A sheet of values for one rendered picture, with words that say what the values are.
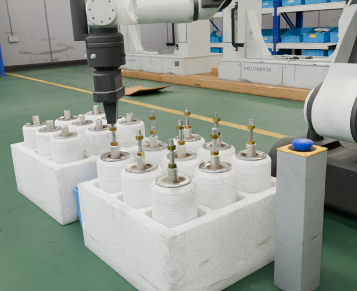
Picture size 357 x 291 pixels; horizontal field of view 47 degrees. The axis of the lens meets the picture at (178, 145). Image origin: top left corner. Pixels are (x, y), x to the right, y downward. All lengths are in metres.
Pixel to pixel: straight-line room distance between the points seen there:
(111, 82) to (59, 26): 6.53
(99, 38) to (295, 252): 0.62
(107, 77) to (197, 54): 3.43
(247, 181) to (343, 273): 0.30
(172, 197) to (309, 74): 2.44
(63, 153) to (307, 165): 0.74
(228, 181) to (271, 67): 2.54
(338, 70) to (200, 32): 3.37
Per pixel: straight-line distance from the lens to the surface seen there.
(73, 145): 1.27
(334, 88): 1.05
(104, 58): 0.95
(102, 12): 0.93
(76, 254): 1.13
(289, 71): 3.27
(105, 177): 1.01
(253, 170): 0.96
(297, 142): 0.83
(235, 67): 3.66
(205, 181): 0.89
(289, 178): 0.84
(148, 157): 1.06
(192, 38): 4.30
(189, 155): 1.01
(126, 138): 1.38
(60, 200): 1.26
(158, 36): 8.37
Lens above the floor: 0.55
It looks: 16 degrees down
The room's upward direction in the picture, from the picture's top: 3 degrees counter-clockwise
